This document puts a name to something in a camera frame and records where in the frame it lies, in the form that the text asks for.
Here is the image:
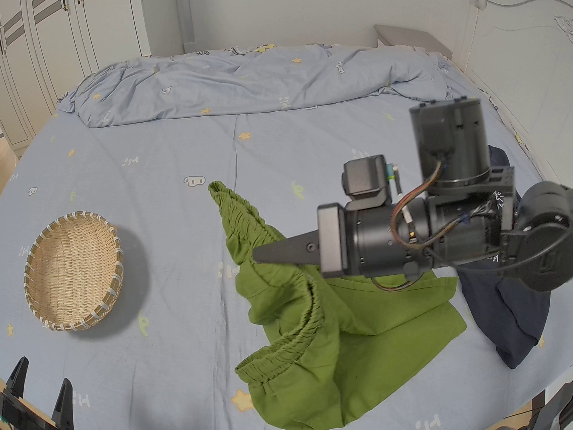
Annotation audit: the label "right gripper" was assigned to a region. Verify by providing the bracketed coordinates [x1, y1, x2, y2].
[318, 197, 432, 281]

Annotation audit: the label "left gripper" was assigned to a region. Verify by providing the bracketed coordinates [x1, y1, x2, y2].
[4, 357, 75, 430]

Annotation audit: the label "green shorts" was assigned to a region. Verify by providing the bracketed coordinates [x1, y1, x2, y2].
[208, 179, 467, 430]

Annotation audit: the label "round woven basket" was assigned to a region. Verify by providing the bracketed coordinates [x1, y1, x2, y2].
[24, 211, 124, 331]

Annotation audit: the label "bed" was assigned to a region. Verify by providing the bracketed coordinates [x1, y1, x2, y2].
[0, 0, 573, 430]

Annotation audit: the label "dark blue printed T-shirt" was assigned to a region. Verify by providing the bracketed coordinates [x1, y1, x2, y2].
[457, 145, 552, 370]

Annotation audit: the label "grey bedside table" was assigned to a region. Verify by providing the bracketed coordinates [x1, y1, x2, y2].
[374, 24, 454, 57]

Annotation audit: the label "pale blue quilt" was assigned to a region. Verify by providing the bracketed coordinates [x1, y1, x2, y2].
[57, 42, 453, 128]

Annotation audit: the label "white wardrobe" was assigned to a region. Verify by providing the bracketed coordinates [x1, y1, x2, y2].
[0, 0, 151, 158]

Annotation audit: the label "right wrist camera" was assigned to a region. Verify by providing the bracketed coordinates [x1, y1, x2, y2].
[341, 155, 401, 210]

